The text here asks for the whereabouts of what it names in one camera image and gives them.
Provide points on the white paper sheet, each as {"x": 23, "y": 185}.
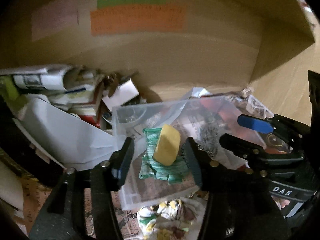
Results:
{"x": 67, "y": 139}

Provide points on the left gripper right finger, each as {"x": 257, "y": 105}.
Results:
{"x": 198, "y": 162}

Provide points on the green knitted cloth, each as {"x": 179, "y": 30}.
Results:
{"x": 150, "y": 168}

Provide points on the rolled newspaper stack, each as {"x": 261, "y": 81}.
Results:
{"x": 64, "y": 85}

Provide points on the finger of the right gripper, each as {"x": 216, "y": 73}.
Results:
{"x": 256, "y": 124}
{"x": 242, "y": 148}

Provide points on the clear plastic storage box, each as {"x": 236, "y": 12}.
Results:
{"x": 205, "y": 120}

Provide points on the pink sticky note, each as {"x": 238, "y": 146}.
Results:
{"x": 52, "y": 18}

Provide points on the orange sticky note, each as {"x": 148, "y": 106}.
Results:
{"x": 132, "y": 18}

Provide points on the person's right hand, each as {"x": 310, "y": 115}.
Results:
{"x": 281, "y": 203}

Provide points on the floral fabric scrunchie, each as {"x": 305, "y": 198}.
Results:
{"x": 175, "y": 219}

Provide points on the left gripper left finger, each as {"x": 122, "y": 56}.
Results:
{"x": 120, "y": 162}

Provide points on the yellow sponge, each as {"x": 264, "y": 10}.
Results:
{"x": 168, "y": 146}

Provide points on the small white box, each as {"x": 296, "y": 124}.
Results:
{"x": 123, "y": 94}

